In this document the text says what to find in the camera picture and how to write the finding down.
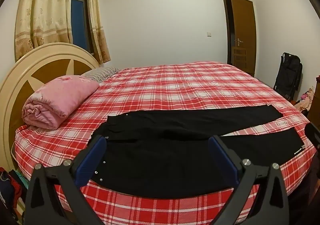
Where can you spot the beige patterned curtain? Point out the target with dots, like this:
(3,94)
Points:
(43,12)
(98,20)

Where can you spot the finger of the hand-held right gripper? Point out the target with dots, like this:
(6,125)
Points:
(313,135)

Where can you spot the pink folded quilt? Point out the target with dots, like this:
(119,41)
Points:
(60,100)

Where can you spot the window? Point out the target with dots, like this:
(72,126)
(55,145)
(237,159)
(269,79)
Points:
(79,20)

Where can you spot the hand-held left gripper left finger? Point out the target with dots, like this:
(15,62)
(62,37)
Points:
(93,156)

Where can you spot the pile of dark clothes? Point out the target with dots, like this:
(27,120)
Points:
(10,190)

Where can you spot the black suitcase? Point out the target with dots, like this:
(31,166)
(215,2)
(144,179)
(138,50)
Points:
(288,75)

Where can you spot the bed with red plaid sheet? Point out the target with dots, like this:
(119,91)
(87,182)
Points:
(180,85)

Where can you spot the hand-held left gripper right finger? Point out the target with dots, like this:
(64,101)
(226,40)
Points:
(222,157)

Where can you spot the brown wooden door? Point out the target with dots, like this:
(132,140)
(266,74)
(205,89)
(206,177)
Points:
(242,32)

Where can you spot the pile of pink clothes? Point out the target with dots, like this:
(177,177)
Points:
(306,101)

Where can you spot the cream and brown headboard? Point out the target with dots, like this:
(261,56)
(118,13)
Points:
(47,65)

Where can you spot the striped pillow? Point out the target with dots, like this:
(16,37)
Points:
(101,73)

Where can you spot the black pants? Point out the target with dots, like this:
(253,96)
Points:
(162,162)

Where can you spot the brown wooden dresser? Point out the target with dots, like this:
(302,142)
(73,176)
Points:
(315,107)

